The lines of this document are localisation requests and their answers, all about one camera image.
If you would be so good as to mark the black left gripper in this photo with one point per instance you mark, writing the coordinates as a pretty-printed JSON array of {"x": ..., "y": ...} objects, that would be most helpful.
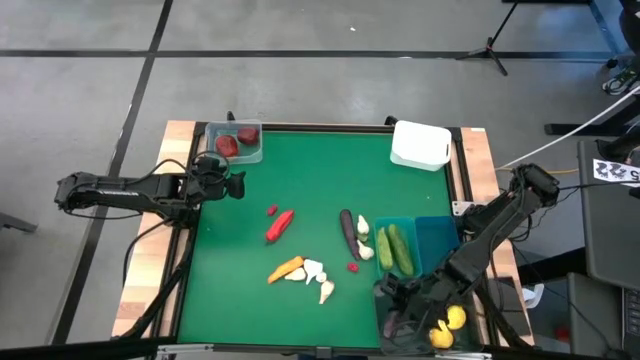
[{"x": 212, "y": 186}]

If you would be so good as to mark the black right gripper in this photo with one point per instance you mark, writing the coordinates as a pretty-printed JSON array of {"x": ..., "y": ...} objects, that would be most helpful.
[{"x": 420, "y": 297}]

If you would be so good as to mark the short light green cucumber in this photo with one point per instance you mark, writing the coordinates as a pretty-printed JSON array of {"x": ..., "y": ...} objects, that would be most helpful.
[{"x": 384, "y": 250}]

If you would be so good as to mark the slender purple eggplant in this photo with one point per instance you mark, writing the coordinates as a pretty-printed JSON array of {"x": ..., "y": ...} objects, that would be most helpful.
[{"x": 391, "y": 325}]

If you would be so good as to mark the long dark green cucumber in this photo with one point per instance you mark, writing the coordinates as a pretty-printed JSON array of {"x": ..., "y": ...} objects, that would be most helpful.
[{"x": 401, "y": 250}]

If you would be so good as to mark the small red pepper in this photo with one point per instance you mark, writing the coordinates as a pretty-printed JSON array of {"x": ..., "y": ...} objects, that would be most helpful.
[
  {"x": 353, "y": 267},
  {"x": 272, "y": 210}
]

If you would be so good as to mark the dark red apple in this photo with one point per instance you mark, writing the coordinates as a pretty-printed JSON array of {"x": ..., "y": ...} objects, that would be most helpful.
[{"x": 248, "y": 136}]

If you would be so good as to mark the long red chili pepper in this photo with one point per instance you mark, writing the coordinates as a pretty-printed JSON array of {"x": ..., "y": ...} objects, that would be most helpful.
[{"x": 280, "y": 226}]

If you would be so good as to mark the small white garlic clove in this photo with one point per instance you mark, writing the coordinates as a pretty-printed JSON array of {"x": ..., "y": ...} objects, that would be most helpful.
[{"x": 322, "y": 277}]

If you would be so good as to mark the thick purple eggplant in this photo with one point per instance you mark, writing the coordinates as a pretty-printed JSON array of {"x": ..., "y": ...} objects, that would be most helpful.
[{"x": 349, "y": 232}]

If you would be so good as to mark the yellow lemon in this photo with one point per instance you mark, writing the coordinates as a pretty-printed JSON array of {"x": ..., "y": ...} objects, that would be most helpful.
[
  {"x": 456, "y": 317},
  {"x": 442, "y": 339}
]

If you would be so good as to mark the large white garlic bulb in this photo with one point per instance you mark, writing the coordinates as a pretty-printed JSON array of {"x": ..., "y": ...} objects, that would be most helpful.
[{"x": 312, "y": 267}]

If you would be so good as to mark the beige plush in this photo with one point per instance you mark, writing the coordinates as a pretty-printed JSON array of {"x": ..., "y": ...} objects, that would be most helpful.
[{"x": 297, "y": 275}]

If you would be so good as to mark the orange carrot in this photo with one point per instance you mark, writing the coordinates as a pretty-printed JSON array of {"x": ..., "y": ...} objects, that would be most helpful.
[{"x": 285, "y": 270}]

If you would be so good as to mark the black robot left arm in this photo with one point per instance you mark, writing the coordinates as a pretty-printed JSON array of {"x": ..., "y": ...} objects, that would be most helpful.
[{"x": 125, "y": 192}]

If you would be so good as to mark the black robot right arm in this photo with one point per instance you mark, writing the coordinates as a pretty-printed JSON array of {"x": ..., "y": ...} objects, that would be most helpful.
[{"x": 492, "y": 222}]

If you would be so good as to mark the clear plastic bin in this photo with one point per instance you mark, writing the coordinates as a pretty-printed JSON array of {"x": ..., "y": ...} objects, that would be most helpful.
[{"x": 250, "y": 155}]

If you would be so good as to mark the grey translucent plastic bin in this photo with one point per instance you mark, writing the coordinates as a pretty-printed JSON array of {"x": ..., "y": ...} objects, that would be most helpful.
[{"x": 412, "y": 337}]

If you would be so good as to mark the green table mat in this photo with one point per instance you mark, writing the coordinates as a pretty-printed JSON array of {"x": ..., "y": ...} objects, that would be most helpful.
[{"x": 300, "y": 175}]

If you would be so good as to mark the blue plastic bin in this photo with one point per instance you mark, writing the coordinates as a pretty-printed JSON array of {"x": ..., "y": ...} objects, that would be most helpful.
[{"x": 432, "y": 240}]

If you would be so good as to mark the teal plastic bin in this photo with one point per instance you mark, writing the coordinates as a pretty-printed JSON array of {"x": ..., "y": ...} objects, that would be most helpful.
[{"x": 400, "y": 220}]

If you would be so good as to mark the white plastic bin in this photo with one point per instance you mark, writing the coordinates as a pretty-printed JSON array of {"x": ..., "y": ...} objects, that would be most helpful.
[{"x": 420, "y": 145}]

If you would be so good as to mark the white cup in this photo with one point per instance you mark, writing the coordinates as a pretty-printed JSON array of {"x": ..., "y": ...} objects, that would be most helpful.
[{"x": 534, "y": 295}]

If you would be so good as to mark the small red object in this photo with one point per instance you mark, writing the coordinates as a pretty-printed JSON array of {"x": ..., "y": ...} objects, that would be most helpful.
[{"x": 562, "y": 334}]

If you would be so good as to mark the dark grey cabinet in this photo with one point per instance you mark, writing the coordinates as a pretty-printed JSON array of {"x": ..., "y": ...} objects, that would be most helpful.
[{"x": 595, "y": 320}]

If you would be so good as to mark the grey desk foot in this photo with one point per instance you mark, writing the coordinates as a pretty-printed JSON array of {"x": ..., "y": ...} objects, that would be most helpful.
[{"x": 15, "y": 222}]

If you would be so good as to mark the dark grey desk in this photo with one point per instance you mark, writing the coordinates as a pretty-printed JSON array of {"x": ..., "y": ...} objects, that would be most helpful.
[{"x": 610, "y": 240}]

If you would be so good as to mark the black desk foot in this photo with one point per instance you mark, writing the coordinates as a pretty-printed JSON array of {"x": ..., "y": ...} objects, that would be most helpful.
[{"x": 575, "y": 129}]

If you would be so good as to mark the black keyboard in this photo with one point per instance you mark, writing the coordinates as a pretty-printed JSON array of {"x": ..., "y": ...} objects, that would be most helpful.
[{"x": 632, "y": 315}]

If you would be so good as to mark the white paper number label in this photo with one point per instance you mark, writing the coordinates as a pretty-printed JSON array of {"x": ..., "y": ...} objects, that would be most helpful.
[{"x": 612, "y": 171}]

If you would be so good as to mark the black tripod stand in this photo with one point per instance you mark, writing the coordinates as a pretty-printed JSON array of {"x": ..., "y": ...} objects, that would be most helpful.
[{"x": 487, "y": 50}]

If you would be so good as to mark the person's shoe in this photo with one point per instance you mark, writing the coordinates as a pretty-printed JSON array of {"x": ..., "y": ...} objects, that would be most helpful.
[{"x": 620, "y": 80}]

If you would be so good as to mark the person's leg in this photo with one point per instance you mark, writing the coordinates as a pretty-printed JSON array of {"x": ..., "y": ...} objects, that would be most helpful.
[{"x": 631, "y": 25}]

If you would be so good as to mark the black frame clamp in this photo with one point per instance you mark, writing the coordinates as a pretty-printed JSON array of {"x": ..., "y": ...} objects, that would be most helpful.
[
  {"x": 391, "y": 120},
  {"x": 230, "y": 117}
]

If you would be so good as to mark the silver frame bracket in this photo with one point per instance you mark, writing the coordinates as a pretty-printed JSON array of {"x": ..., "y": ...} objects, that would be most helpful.
[
  {"x": 461, "y": 207},
  {"x": 462, "y": 355},
  {"x": 185, "y": 349}
]

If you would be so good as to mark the black aluminium rig frame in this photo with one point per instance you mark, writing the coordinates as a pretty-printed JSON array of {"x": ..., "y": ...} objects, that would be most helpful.
[{"x": 325, "y": 127}]

